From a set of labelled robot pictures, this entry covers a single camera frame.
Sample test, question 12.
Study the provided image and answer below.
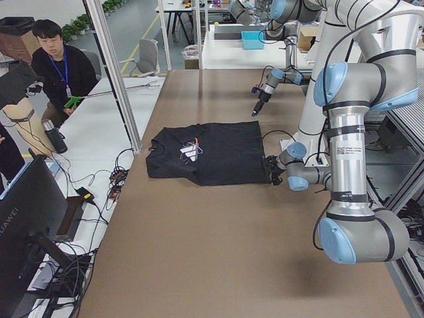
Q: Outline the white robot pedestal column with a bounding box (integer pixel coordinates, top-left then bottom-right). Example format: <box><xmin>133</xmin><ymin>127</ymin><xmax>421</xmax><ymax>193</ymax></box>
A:
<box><xmin>280</xmin><ymin>0</ymin><xmax>424</xmax><ymax>168</ymax></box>

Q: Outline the near orange USB hub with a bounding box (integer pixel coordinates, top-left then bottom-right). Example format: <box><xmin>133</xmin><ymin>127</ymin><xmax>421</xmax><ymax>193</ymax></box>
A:
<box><xmin>107</xmin><ymin>185</ymin><xmax>122</xmax><ymax>202</ymax></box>

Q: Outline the black Huawei monitor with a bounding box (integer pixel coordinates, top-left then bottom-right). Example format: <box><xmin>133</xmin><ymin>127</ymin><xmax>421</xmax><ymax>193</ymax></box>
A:
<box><xmin>1</xmin><ymin>156</ymin><xmax>72</xmax><ymax>317</ymax></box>

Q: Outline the seated man in black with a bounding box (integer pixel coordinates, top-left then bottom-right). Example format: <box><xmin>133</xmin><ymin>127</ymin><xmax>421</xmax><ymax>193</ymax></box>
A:
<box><xmin>31</xmin><ymin>19</ymin><xmax>97</xmax><ymax>128</ymax></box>

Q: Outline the far orange USB hub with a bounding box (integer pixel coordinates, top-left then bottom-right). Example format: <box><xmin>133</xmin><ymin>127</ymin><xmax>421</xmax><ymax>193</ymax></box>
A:
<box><xmin>109</xmin><ymin>169</ymin><xmax>129</xmax><ymax>185</ymax></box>

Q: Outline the aluminium frame post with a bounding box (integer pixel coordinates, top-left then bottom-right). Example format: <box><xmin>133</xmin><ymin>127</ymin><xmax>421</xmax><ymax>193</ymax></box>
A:
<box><xmin>83</xmin><ymin>0</ymin><xmax>142</xmax><ymax>154</ymax></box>

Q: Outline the blue plastic bin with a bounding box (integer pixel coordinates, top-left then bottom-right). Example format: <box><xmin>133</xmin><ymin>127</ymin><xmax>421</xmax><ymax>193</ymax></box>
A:
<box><xmin>241</xmin><ymin>30</ymin><xmax>265</xmax><ymax>50</ymax></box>

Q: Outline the grey office chair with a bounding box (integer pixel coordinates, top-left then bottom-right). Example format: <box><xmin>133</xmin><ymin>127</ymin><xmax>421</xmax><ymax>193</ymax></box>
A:
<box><xmin>119</xmin><ymin>39</ymin><xmax>160</xmax><ymax>78</ymax></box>

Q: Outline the black power adapter yellow label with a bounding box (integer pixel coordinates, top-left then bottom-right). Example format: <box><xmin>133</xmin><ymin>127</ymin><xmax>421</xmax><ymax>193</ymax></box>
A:
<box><xmin>75</xmin><ymin>187</ymin><xmax>95</xmax><ymax>205</ymax></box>

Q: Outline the black t-shirt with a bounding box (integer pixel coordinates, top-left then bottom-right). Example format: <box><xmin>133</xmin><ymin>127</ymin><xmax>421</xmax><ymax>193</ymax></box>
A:
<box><xmin>146</xmin><ymin>121</ymin><xmax>270</xmax><ymax>186</ymax></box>

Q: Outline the dark grey water bottle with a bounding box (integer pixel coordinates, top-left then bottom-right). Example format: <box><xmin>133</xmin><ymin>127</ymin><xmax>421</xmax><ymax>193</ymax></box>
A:
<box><xmin>42</xmin><ymin>119</ymin><xmax>68</xmax><ymax>154</ymax></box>

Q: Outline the orange usb hub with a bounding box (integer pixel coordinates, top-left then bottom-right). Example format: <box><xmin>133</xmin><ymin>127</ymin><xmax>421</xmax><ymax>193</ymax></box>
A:
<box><xmin>109</xmin><ymin>169</ymin><xmax>129</xmax><ymax>185</ymax></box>
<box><xmin>107</xmin><ymin>185</ymin><xmax>122</xmax><ymax>202</ymax></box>

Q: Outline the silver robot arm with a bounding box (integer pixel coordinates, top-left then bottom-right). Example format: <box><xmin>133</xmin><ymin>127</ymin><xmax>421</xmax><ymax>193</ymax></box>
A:
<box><xmin>265</xmin><ymin>48</ymin><xmax>418</xmax><ymax>264</ymax></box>
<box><xmin>252</xmin><ymin>1</ymin><xmax>322</xmax><ymax>117</ymax></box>

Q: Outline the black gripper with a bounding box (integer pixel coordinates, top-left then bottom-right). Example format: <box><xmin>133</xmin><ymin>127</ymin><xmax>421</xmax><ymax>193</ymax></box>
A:
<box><xmin>251</xmin><ymin>91</ymin><xmax>272</xmax><ymax>117</ymax></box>
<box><xmin>264</xmin><ymin>156</ymin><xmax>282</xmax><ymax>185</ymax></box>

